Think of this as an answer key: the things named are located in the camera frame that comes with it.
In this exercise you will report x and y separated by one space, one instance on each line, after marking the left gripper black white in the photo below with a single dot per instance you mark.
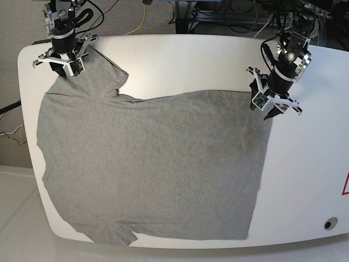
275 86

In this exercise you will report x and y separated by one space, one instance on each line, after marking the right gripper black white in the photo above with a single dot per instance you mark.
63 52

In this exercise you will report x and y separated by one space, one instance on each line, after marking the grey T-shirt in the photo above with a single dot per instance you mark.
183 167

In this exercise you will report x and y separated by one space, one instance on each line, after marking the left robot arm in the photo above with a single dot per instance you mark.
287 57

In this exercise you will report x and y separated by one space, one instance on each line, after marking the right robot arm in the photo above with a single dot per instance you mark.
62 18

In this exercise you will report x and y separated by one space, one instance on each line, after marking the red triangle sticker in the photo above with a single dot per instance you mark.
345 190

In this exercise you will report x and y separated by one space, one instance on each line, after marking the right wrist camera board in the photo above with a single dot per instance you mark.
76 67

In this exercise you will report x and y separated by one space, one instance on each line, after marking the aluminium frame rail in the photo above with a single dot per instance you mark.
252 19

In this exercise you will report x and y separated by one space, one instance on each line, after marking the black table leg post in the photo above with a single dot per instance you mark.
182 25

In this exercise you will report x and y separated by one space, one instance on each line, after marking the table cable grommet hole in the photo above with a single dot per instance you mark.
331 223

